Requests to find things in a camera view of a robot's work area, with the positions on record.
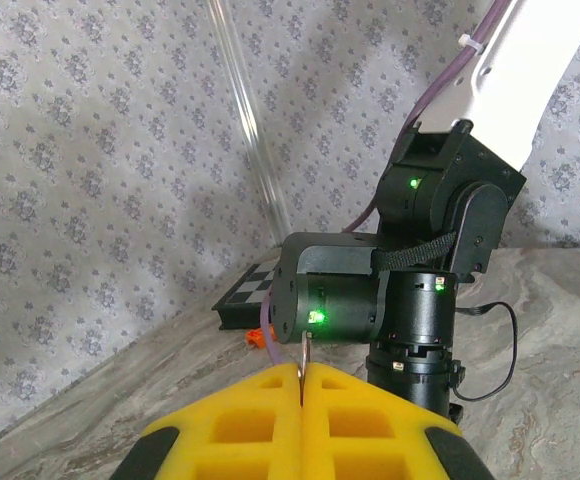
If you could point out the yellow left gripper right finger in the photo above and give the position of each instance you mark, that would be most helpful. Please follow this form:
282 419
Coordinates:
370 440

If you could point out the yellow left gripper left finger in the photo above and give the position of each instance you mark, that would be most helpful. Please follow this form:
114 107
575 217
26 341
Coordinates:
230 440

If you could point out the silver split keyring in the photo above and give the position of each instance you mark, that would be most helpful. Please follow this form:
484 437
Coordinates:
304 360

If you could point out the black folding chessboard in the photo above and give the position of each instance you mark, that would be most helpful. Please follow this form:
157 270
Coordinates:
250 292

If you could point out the orange plastic piece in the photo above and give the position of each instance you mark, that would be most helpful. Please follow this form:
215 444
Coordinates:
255 337

